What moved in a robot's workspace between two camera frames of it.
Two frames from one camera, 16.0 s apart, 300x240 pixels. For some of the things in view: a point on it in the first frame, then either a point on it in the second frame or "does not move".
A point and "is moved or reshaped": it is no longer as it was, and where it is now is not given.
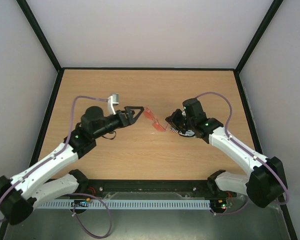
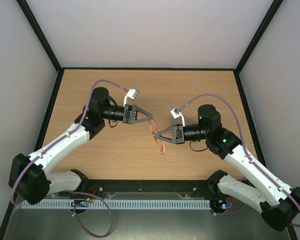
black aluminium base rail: x=153 y=189 does not move
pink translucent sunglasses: x=148 y=114 is moved or reshaped
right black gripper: x=177 y=119 -> x=179 y=134
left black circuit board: x=81 y=203 does not move
